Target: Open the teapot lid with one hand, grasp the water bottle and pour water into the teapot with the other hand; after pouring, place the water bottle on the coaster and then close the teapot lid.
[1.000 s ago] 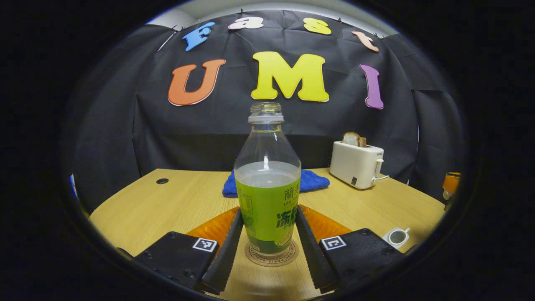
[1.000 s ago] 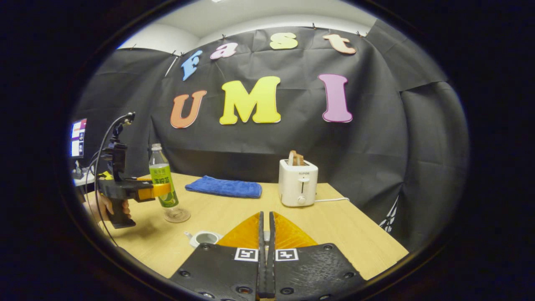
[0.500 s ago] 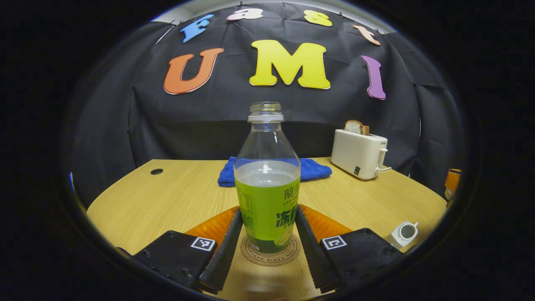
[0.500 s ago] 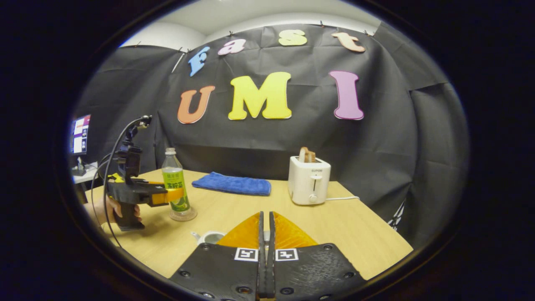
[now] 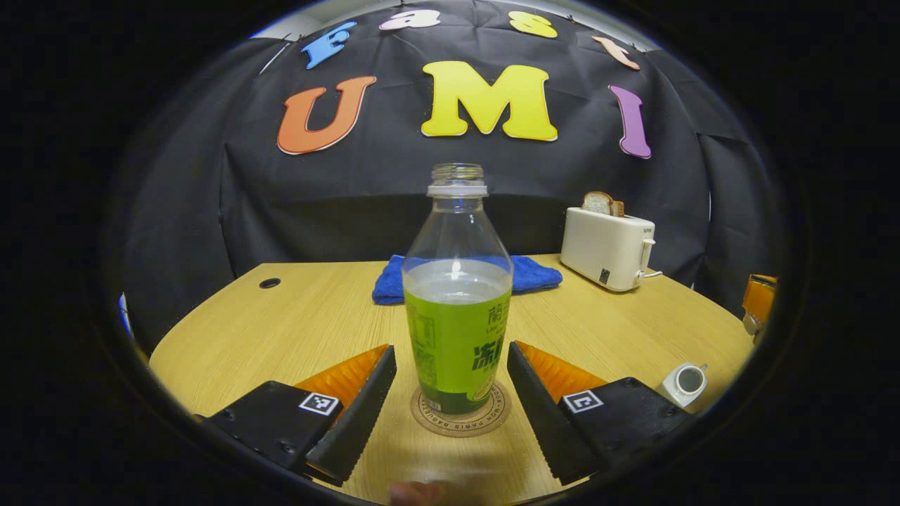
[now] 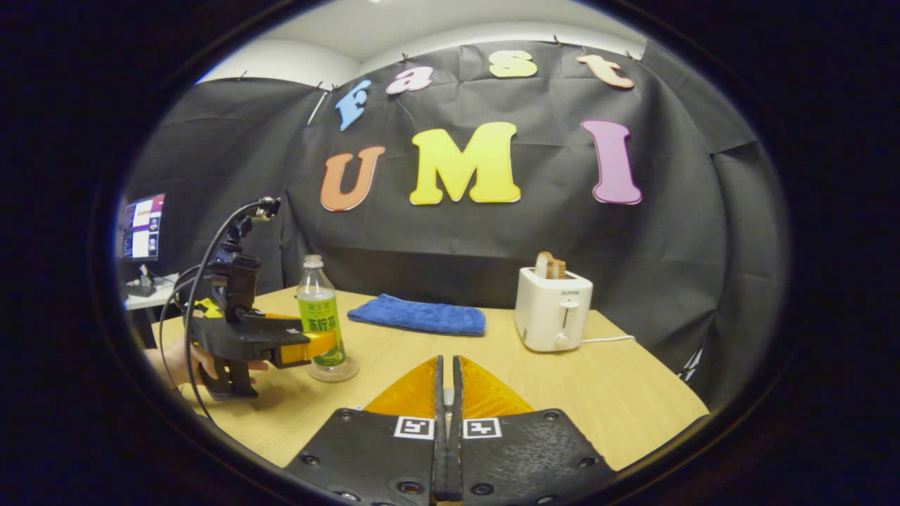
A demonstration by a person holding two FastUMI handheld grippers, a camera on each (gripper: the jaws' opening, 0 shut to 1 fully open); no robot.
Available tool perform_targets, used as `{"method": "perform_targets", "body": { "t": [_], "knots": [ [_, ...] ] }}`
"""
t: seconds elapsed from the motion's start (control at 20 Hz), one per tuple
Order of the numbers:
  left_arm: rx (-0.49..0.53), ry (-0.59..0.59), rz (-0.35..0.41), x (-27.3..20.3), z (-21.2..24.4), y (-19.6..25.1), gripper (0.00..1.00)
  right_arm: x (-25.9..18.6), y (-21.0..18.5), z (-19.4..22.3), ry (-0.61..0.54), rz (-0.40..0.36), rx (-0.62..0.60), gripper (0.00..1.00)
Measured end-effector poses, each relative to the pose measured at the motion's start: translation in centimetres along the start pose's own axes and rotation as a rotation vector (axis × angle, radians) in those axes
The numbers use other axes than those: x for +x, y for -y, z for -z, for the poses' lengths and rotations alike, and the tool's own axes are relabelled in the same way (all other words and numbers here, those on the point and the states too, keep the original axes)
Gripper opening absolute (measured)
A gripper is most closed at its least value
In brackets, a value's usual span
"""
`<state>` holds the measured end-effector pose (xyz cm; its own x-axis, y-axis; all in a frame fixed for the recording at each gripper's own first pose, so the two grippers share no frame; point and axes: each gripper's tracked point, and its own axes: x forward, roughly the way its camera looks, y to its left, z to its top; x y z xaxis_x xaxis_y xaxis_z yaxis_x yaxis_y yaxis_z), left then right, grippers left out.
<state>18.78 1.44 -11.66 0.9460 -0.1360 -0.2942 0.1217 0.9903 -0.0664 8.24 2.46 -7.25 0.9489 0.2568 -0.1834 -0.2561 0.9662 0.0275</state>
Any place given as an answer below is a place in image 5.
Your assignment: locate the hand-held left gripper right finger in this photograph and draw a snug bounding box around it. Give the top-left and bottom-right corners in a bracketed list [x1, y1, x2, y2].
[506, 341, 695, 486]

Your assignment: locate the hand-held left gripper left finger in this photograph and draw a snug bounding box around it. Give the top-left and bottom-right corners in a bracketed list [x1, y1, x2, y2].
[202, 344, 397, 488]

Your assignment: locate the round cork coaster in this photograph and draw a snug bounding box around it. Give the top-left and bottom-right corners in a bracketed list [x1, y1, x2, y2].
[411, 379, 512, 439]

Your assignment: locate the white ceramic teacup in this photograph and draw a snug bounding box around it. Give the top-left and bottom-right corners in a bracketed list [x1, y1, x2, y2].
[657, 361, 709, 409]

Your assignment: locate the green label water bottle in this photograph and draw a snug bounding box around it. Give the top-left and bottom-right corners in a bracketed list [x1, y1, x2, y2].
[401, 162, 515, 416]

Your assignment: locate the blue folded towel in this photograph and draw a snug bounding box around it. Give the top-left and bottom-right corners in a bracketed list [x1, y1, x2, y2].
[371, 254, 564, 306]

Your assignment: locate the white toaster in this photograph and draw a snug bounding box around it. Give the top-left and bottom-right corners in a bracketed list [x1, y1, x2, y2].
[560, 207, 657, 293]

